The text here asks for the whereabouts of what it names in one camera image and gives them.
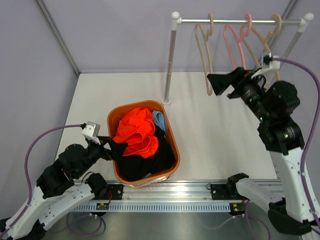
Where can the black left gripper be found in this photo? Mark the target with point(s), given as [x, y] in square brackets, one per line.
[117, 148]

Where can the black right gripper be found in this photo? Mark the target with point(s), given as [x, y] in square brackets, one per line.
[220, 82]

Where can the black shorts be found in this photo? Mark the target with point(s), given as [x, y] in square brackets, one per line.
[134, 167]

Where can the orange shorts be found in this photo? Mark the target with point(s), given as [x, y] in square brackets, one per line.
[137, 130]

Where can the light blue shorts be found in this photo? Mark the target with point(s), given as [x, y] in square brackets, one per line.
[159, 120]

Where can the beige wooden hanger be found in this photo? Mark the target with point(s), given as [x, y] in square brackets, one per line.
[205, 54]

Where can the pink hanger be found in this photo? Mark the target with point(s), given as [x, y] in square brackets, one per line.
[238, 39]

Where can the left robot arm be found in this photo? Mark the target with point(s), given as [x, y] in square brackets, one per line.
[44, 207]

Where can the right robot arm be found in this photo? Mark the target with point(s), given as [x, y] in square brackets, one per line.
[296, 212]

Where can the orange plastic basket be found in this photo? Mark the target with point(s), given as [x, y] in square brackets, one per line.
[113, 121]

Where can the metal clothes rack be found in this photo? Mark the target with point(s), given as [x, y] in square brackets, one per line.
[263, 26]

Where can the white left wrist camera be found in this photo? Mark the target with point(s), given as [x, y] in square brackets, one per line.
[90, 132]

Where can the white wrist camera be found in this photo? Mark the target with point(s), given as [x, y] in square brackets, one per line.
[269, 67]
[90, 132]

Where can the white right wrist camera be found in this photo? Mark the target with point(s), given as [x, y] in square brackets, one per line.
[269, 67]

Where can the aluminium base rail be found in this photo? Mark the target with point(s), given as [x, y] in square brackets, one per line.
[177, 191]

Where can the white slotted cable duct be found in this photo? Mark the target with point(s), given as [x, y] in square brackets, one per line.
[154, 207]

